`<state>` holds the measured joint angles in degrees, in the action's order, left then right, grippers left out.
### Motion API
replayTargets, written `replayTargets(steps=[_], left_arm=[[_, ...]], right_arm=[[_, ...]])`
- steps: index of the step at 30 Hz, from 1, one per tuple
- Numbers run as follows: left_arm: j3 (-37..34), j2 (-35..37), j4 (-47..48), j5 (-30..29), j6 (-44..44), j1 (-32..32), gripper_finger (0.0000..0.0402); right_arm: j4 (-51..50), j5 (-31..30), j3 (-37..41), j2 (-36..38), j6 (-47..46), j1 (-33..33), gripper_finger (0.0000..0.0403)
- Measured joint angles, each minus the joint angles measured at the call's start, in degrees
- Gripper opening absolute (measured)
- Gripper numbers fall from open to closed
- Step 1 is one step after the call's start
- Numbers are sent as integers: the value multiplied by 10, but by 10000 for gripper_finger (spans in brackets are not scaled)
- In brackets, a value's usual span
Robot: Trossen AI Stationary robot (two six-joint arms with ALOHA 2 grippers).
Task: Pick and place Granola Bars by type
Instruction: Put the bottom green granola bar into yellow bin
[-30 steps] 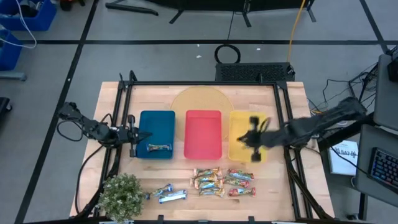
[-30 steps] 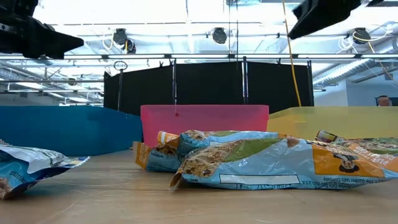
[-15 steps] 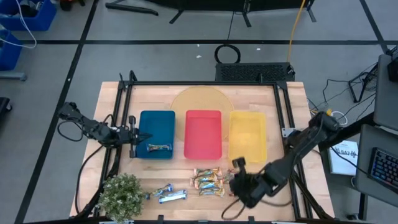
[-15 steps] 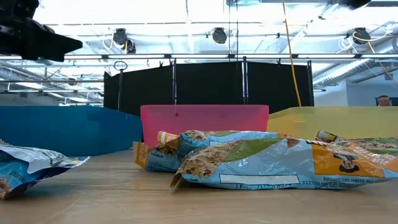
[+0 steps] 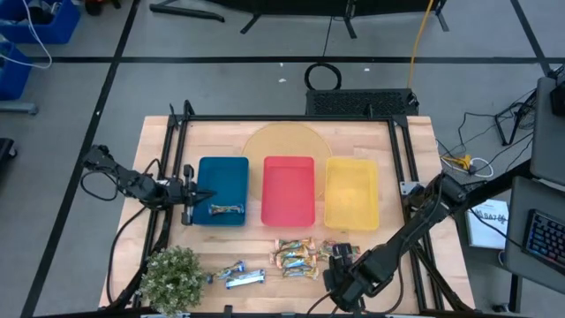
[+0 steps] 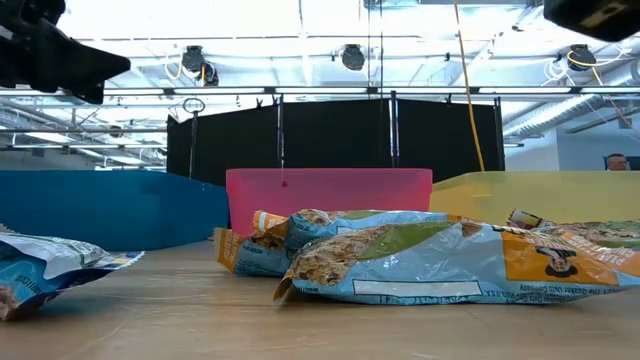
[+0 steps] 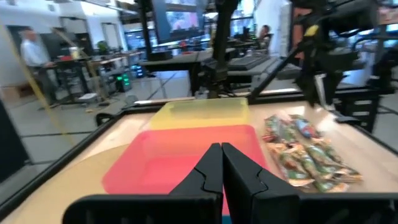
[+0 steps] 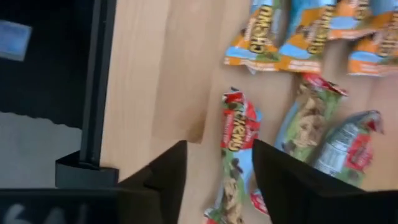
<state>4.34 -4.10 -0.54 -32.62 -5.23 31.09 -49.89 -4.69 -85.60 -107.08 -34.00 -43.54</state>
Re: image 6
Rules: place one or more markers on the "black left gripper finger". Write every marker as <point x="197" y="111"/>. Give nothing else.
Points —
<point x="85" y="60"/>
<point x="90" y="95"/>

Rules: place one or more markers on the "orange blue wrapper granola bar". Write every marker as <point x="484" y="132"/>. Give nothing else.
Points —
<point x="250" y="260"/>
<point x="425" y="265"/>
<point x="320" y="222"/>

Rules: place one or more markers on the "red plastic bin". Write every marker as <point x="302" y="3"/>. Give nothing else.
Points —
<point x="325" y="190"/>

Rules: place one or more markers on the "black fabric partition panel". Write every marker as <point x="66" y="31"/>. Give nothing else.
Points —
<point x="230" y="145"/>
<point x="440" y="140"/>
<point x="335" y="135"/>

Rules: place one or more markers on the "person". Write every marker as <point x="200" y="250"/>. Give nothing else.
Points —
<point x="618" y="163"/>

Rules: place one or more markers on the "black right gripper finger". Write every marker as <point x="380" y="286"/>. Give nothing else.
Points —
<point x="595" y="17"/>

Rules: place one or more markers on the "long ceiling light rail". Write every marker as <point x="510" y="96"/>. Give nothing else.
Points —
<point x="320" y="90"/>

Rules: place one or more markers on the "blue plastic bin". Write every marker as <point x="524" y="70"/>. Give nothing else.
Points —
<point x="110" y="210"/>

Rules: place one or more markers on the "green red wrapper granola bar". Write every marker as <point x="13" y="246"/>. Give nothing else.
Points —
<point x="525" y="219"/>

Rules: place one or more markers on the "yellow plastic bin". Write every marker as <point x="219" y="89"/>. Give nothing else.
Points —
<point x="525" y="195"/>

